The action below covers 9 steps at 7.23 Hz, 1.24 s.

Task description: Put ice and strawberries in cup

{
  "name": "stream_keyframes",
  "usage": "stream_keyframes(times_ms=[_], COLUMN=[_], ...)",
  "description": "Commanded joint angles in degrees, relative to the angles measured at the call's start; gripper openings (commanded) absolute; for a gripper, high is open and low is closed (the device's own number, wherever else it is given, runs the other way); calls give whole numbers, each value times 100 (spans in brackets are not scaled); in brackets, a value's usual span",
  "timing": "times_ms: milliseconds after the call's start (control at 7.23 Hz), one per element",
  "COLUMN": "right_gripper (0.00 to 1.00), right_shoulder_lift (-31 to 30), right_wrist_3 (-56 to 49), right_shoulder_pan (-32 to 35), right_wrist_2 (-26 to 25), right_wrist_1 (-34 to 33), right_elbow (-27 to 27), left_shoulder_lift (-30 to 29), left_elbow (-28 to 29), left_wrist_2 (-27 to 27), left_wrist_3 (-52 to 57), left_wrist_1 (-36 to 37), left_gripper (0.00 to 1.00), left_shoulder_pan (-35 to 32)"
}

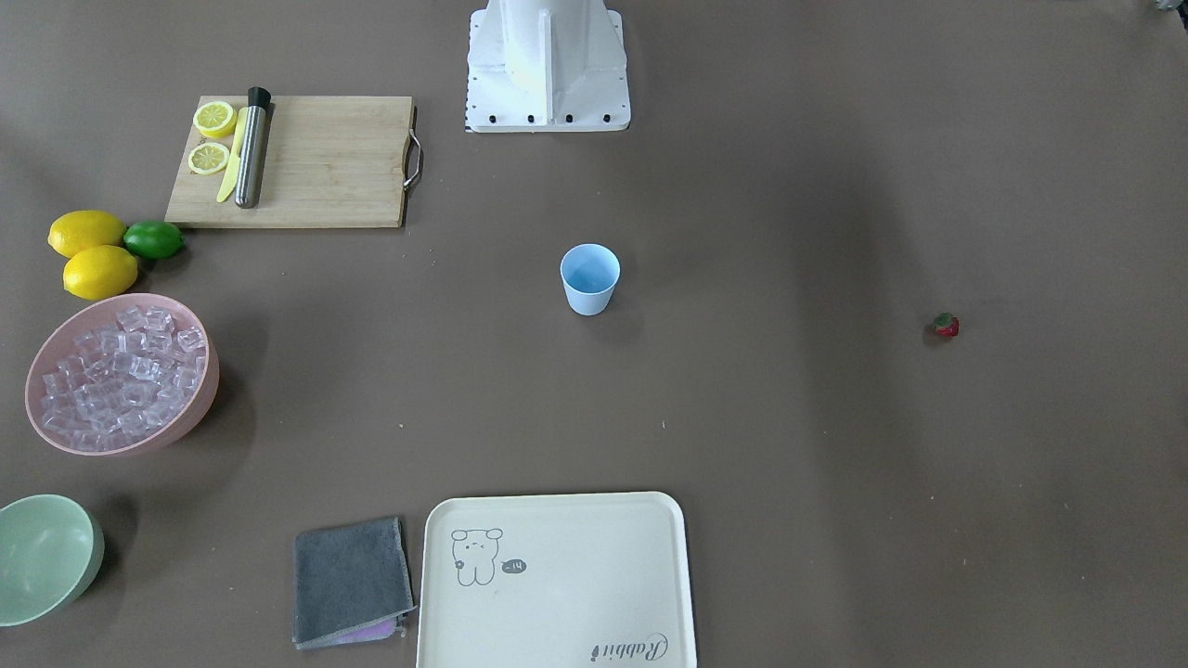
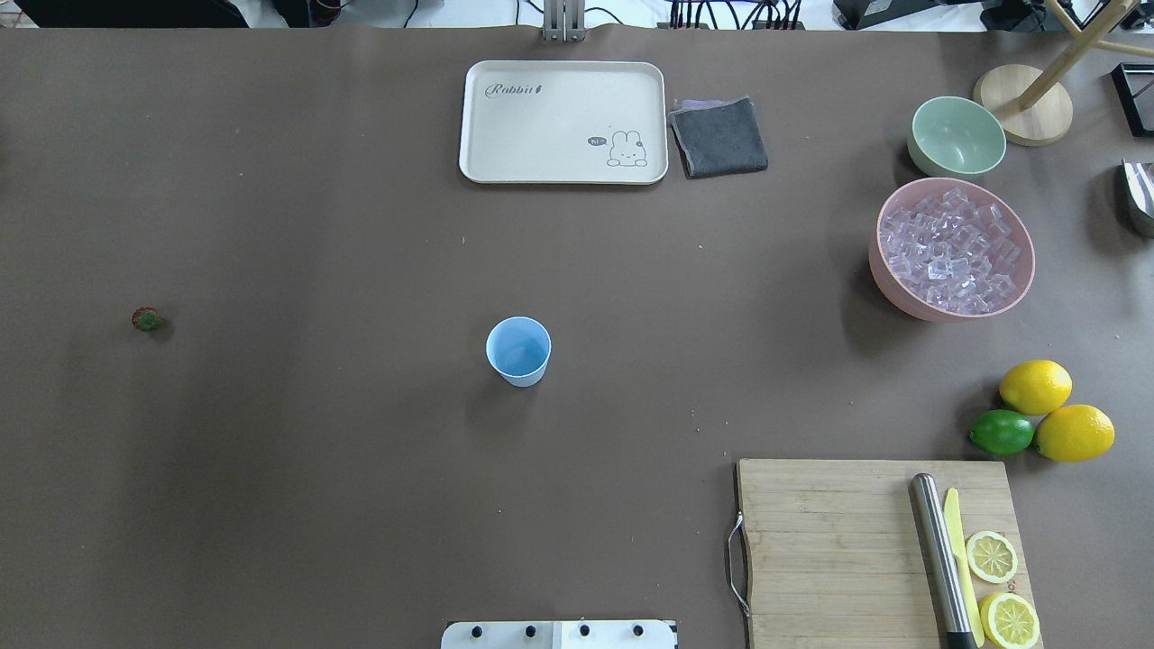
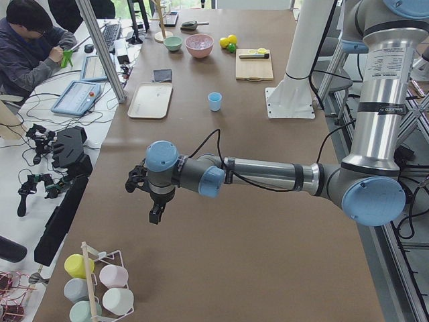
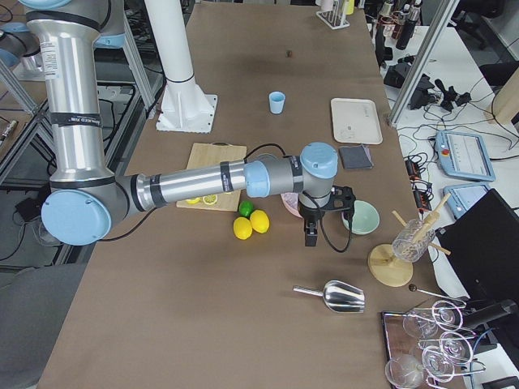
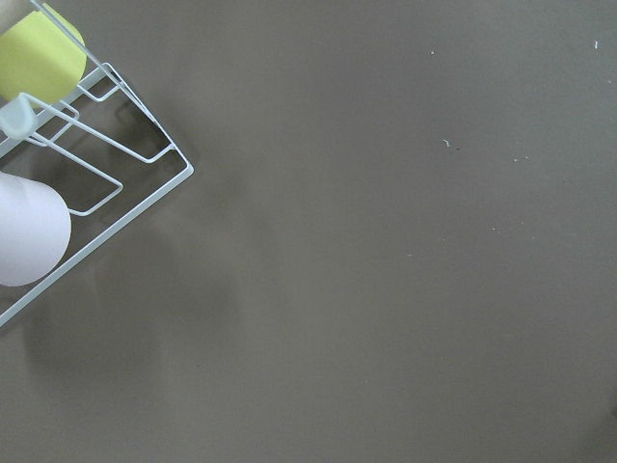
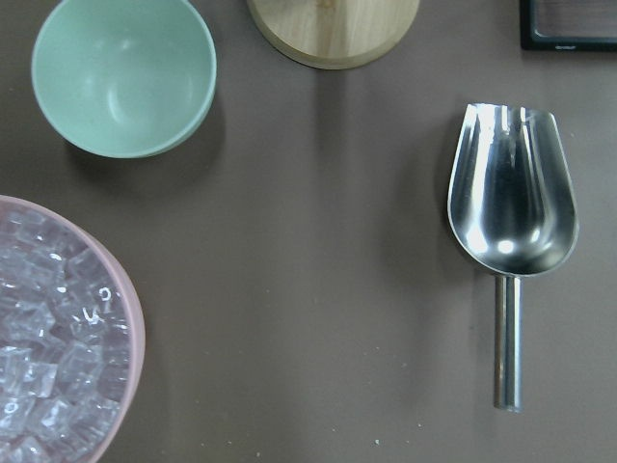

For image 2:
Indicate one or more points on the green bowl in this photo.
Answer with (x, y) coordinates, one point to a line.
(954, 137)

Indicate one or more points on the wooden cutting board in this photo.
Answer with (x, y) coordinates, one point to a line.
(833, 554)

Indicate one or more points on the pile of clear ice cubes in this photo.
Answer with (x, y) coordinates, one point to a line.
(953, 250)

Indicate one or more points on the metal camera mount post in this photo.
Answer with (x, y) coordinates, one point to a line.
(564, 20)

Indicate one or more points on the blue cup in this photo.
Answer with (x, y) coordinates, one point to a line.
(519, 349)

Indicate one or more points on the yellow lemon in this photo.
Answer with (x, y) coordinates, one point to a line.
(1075, 433)
(1036, 387)

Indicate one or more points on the black glass rack tray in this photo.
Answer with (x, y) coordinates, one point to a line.
(1133, 83)

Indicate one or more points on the upper lemon half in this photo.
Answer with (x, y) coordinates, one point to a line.
(992, 557)

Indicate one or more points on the yellow plastic knife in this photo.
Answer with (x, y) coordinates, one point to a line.
(956, 539)

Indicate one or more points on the grey folded cloth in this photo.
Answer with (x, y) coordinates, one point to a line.
(718, 137)

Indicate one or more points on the green lime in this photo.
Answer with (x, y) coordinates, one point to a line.
(1002, 432)

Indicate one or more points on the wooden cup stand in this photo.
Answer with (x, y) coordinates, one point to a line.
(1031, 106)

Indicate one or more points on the pink bowl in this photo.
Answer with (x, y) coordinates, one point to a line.
(888, 279)

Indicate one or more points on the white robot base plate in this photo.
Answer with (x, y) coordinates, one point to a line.
(579, 633)

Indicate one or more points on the upper yellow lemon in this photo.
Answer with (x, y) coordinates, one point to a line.
(1036, 387)

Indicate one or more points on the cream rabbit tray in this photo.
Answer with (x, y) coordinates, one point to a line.
(564, 122)

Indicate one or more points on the lower lemon half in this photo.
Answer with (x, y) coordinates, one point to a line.
(1009, 620)

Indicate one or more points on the lemon half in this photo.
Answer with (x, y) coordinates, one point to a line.
(992, 557)
(1009, 620)

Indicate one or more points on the lower yellow lemon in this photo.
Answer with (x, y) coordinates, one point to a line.
(1075, 433)

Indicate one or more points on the red strawberry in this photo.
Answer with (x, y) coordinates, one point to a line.
(146, 319)

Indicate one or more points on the steel ice scoop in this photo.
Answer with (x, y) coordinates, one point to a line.
(1138, 181)

